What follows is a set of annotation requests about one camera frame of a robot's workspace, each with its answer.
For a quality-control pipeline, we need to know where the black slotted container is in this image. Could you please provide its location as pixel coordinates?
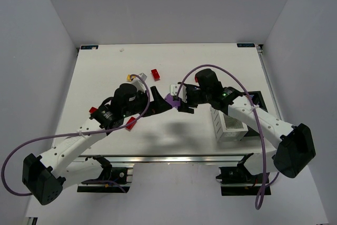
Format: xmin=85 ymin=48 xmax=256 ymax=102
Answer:
xmin=245 ymin=91 xmax=268 ymax=138

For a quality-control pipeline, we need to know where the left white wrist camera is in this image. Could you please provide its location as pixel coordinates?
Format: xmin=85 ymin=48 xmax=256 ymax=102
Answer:
xmin=131 ymin=73 xmax=147 ymax=92

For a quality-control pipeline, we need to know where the white slotted container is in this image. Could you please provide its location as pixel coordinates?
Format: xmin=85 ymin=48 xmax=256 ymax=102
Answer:
xmin=210 ymin=107 xmax=248 ymax=143

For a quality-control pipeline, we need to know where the right blue corner label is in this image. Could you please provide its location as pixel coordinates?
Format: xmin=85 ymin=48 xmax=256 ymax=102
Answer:
xmin=236 ymin=43 xmax=255 ymax=48

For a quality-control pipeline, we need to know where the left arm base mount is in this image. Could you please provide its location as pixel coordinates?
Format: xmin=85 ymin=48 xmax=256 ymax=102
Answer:
xmin=77 ymin=164 xmax=134 ymax=193

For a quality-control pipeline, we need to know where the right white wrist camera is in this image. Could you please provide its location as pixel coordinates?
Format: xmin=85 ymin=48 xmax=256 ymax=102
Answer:
xmin=170 ymin=84 xmax=180 ymax=96

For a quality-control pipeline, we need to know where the purple butterfly lego block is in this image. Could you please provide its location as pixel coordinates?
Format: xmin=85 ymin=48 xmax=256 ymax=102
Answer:
xmin=165 ymin=94 xmax=181 ymax=109

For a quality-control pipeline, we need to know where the red lego brick top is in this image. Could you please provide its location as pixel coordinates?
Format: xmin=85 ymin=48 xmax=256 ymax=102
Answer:
xmin=151 ymin=69 xmax=160 ymax=81

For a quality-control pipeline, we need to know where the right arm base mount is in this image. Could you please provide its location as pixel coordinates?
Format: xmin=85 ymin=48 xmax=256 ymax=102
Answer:
xmin=214 ymin=153 xmax=263 ymax=197

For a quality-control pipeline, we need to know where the left blue corner label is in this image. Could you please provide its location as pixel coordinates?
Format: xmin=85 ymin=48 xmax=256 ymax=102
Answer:
xmin=80 ymin=45 xmax=98 ymax=50

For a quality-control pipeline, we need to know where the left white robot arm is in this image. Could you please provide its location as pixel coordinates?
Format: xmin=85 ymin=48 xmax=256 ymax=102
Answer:
xmin=22 ymin=83 xmax=172 ymax=206

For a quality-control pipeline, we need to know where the blue corner label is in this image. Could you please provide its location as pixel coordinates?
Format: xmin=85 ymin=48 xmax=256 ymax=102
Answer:
xmin=80 ymin=45 xmax=98 ymax=50
xmin=236 ymin=43 xmax=255 ymax=48

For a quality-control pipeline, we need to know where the red lego brick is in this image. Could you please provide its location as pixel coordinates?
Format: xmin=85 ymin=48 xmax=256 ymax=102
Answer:
xmin=151 ymin=69 xmax=160 ymax=81
xmin=89 ymin=107 xmax=97 ymax=114
xmin=125 ymin=116 xmax=137 ymax=131

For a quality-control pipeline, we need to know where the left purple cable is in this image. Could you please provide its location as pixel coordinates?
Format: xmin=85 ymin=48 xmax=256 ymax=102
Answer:
xmin=1 ymin=73 xmax=151 ymax=197

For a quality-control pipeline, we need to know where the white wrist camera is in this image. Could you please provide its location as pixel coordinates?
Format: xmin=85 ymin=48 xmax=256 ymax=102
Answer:
xmin=131 ymin=73 xmax=147 ymax=92
xmin=170 ymin=84 xmax=180 ymax=96

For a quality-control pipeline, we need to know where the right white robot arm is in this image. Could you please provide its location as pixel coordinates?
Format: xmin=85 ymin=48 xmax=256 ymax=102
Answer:
xmin=174 ymin=69 xmax=316 ymax=178

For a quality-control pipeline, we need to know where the yellow lego brick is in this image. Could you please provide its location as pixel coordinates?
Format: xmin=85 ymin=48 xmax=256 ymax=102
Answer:
xmin=127 ymin=74 xmax=134 ymax=82

